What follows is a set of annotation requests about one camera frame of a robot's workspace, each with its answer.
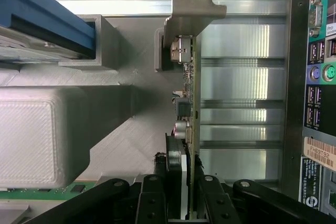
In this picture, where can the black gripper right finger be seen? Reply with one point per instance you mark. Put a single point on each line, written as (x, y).
(218, 203)

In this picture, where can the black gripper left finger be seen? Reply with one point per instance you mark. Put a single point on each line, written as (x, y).
(152, 203)

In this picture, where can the loose green RAM stick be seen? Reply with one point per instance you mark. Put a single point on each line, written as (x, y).
(52, 192)

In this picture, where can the black grey PC case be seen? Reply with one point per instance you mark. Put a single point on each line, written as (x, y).
(296, 77)

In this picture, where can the grey printed parts rack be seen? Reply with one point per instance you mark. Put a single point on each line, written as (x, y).
(126, 56)

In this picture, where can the hard disk blue caddy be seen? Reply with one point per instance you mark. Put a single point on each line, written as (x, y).
(39, 6)

